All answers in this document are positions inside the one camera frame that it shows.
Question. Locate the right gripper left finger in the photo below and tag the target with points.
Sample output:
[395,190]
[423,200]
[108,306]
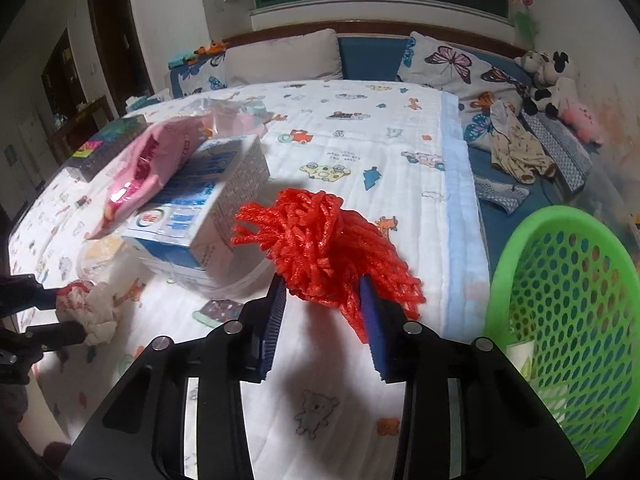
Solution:
[137,432]

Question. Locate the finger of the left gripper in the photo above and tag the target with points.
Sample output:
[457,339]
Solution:
[53,337]
[22,292]

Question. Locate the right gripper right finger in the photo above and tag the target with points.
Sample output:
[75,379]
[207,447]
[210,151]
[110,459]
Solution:
[468,412]

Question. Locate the red plastic mesh bundle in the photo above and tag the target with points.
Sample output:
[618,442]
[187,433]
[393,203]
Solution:
[323,250]

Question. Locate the crumpled white red wrapper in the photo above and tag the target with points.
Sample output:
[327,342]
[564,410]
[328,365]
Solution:
[90,305]

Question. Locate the clear plastic jelly cup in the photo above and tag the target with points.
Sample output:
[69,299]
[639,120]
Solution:
[109,260]

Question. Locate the colourful marker pen case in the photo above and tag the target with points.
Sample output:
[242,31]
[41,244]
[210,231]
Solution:
[86,162]

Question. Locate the green plastic basket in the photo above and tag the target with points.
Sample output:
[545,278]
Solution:
[566,291]

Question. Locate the blue white milk carton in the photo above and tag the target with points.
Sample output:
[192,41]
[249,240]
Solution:
[185,231]

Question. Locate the pink snack bag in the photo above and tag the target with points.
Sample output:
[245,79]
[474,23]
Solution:
[150,161]

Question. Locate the clear plastic wrapper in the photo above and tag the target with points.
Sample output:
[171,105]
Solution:
[229,118]

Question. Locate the beige patterned cloth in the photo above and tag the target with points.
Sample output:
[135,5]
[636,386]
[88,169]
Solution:
[514,149]

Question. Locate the white cartoon print blanket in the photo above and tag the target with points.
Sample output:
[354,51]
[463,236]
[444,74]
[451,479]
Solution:
[395,153]

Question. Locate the blue white patterned cloth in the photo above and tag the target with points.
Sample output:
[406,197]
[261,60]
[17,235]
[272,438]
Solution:
[569,156]

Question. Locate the left butterfly print pillow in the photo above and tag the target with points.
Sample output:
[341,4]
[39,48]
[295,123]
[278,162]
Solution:
[206,74]

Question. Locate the butterfly print pillow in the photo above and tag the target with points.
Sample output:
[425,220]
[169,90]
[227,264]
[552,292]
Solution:
[477,84]
[206,74]

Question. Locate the pink plush toy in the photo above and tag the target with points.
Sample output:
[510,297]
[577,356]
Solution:
[582,121]

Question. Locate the orange toy on headboard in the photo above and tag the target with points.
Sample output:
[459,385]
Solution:
[213,48]

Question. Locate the right butterfly print pillow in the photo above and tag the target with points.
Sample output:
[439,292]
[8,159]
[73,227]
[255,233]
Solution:
[477,84]

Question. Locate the black white plush toy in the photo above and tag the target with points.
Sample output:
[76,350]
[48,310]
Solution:
[554,79]

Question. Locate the blue cushion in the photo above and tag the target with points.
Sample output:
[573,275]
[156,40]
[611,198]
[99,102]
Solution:
[371,58]

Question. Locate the beige pillow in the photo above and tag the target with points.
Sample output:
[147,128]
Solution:
[314,56]

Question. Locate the wooden headboard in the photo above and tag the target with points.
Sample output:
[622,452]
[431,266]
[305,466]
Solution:
[377,28]

